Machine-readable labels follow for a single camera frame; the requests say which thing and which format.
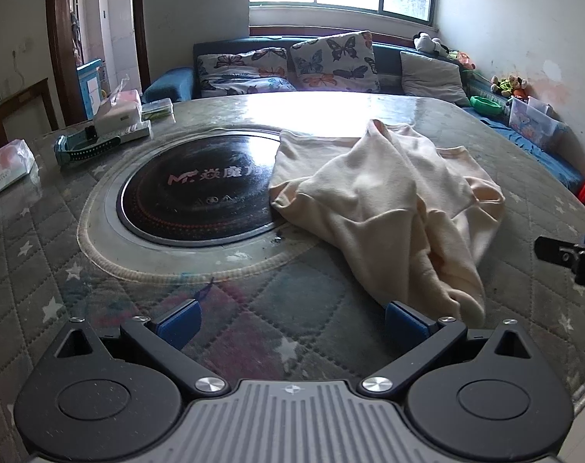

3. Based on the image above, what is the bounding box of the white tissue box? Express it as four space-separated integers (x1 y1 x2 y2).
93 89 143 131

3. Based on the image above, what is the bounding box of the large butterfly print pillow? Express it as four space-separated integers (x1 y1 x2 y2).
290 30 381 94

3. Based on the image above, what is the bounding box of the cream knit top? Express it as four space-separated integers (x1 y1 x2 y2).
268 118 506 336

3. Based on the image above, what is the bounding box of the blue sofa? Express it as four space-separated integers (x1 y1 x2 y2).
142 36 585 194

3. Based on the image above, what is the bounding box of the round black induction cooker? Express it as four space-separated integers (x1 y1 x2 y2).
104 128 293 248

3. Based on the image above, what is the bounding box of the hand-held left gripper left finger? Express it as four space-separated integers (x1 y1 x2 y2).
48 299 230 396

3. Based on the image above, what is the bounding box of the blue black handheld device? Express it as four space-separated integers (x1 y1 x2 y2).
55 125 122 167

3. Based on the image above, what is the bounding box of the flat white box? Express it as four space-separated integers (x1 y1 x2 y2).
99 120 153 146

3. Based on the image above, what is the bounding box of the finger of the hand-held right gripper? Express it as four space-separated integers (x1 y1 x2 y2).
534 232 585 287

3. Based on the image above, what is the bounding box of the soft pink white tissue pack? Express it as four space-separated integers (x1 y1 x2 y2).
0 139 38 203

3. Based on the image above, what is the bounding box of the wooden door frame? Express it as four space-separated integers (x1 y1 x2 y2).
46 0 151 127

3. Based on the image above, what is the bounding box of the panda plush toy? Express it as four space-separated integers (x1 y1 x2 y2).
413 31 448 56

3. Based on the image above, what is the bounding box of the blue cardboard box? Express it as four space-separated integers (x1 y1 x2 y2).
76 59 106 121

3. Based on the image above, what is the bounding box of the clear plastic storage box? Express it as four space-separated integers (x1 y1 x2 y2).
507 96 562 150

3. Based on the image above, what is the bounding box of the small butterfly print pillow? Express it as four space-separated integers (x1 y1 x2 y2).
200 76 298 99
197 47 289 85

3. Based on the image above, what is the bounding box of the brown green plush toy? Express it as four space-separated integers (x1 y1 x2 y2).
490 74 529 102

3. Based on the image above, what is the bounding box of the grey pillow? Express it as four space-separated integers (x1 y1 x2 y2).
400 51 471 107

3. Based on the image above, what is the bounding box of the green box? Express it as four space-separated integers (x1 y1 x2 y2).
142 98 174 121

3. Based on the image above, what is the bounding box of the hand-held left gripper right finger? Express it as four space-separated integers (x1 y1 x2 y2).
360 300 539 394

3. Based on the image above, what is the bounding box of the green bowl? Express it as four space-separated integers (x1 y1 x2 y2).
470 95 505 113

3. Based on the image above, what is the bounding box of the pink green plush toy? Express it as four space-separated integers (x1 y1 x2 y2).
449 51 477 71

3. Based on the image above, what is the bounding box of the wooden sideboard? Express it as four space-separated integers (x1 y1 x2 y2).
0 78 60 155

